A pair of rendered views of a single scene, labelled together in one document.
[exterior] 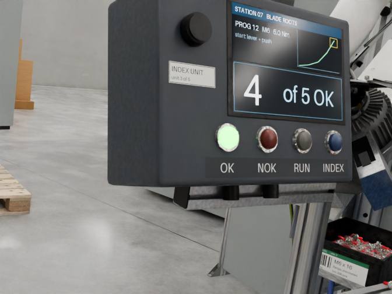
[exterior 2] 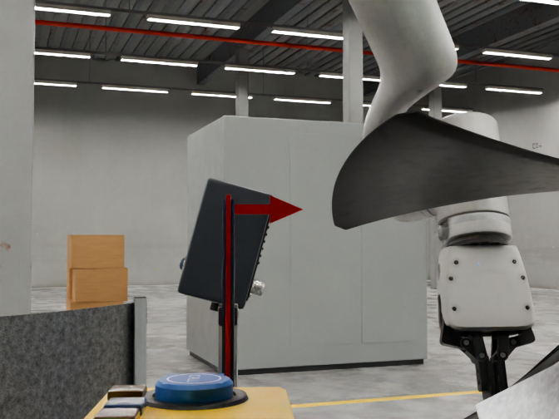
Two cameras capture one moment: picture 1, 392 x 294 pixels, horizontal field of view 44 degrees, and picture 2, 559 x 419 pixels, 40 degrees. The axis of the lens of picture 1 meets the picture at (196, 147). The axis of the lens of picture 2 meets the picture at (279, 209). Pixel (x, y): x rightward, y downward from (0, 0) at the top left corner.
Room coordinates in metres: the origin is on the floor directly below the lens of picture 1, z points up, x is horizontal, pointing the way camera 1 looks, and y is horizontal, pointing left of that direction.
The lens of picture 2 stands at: (1.33, -1.12, 1.15)
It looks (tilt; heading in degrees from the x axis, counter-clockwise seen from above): 2 degrees up; 123
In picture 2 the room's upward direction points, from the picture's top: straight up
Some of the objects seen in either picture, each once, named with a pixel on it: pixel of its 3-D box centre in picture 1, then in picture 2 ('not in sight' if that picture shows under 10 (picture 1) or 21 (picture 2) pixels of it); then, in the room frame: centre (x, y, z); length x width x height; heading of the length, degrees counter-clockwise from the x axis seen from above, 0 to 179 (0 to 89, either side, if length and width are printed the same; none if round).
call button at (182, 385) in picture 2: not in sight; (194, 391); (1.08, -0.81, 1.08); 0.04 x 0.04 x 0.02
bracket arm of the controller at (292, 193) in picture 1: (262, 190); (229, 309); (0.57, -0.09, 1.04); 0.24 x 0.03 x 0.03; 125
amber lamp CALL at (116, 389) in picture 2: not in sight; (127, 393); (1.05, -0.83, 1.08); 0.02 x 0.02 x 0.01; 35
